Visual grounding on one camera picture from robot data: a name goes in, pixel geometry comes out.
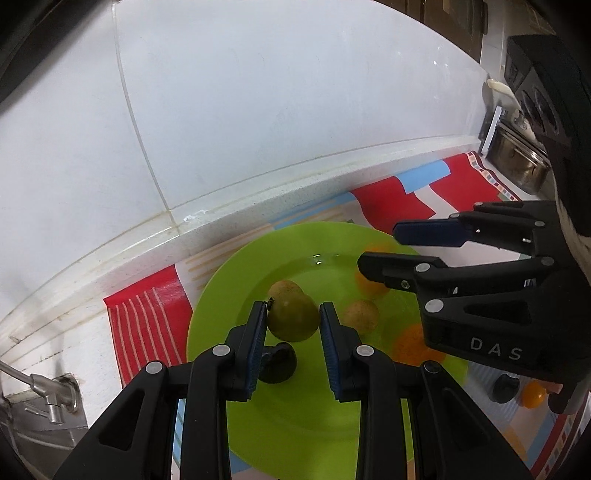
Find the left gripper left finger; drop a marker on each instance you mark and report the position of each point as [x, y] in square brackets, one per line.
[133, 438]

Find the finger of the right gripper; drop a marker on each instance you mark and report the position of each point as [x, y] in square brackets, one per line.
[519, 291]
[527, 227]

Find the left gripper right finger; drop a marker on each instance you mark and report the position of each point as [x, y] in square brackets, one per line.
[406, 410]

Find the large orange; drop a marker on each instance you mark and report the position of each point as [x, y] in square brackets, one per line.
[410, 348]

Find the tan round fruit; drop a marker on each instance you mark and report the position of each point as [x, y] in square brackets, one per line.
[283, 286]
[361, 315]

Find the green lime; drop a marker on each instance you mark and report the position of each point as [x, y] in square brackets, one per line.
[293, 316]

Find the person's right hand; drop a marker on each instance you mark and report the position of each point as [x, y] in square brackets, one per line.
[551, 387]

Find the steel pot on rack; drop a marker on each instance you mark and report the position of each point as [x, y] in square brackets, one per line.
[519, 160]

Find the thin gooseneck faucet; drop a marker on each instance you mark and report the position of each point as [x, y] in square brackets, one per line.
[58, 394]

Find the stainless steel sink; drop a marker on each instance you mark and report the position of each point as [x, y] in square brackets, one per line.
[42, 446]

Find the green plate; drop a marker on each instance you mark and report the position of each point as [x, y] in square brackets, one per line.
[295, 429]

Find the white handled pans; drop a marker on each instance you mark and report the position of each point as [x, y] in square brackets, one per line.
[514, 112]

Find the dark wooden window frame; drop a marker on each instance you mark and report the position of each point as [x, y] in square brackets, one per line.
[462, 22]

